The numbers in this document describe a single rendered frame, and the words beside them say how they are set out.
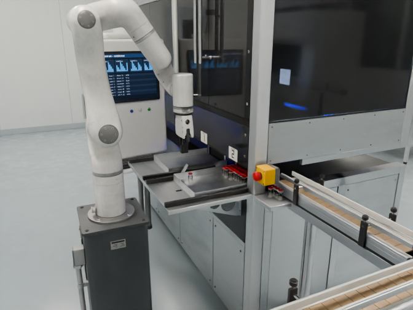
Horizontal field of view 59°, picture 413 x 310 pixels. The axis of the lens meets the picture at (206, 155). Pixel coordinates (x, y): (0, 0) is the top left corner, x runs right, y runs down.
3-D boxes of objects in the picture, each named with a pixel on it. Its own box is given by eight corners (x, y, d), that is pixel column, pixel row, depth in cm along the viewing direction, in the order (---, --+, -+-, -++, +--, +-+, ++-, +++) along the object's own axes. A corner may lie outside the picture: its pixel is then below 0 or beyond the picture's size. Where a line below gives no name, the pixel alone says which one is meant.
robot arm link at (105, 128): (119, 136, 150) (128, 147, 136) (89, 143, 146) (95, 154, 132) (95, 5, 133) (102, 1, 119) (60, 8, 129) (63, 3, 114)
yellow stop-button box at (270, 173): (268, 178, 163) (270, 163, 161) (278, 183, 157) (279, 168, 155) (254, 181, 160) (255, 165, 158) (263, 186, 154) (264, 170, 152)
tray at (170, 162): (207, 153, 226) (207, 147, 225) (227, 165, 203) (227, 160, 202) (153, 160, 212) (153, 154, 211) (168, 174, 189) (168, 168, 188)
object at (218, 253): (228, 183, 410) (230, 105, 383) (383, 296, 232) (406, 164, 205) (141, 199, 370) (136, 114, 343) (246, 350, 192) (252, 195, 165)
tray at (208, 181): (233, 170, 196) (233, 163, 195) (260, 187, 174) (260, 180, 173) (173, 180, 182) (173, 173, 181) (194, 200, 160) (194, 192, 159)
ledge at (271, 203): (279, 194, 171) (279, 190, 170) (297, 205, 159) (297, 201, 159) (254, 199, 165) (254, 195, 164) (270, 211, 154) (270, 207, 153)
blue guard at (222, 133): (137, 102, 335) (136, 82, 329) (248, 166, 167) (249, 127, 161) (137, 102, 334) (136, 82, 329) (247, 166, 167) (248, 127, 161)
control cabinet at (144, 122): (157, 144, 271) (152, 33, 247) (168, 151, 256) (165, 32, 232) (88, 156, 246) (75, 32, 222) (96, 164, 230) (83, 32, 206)
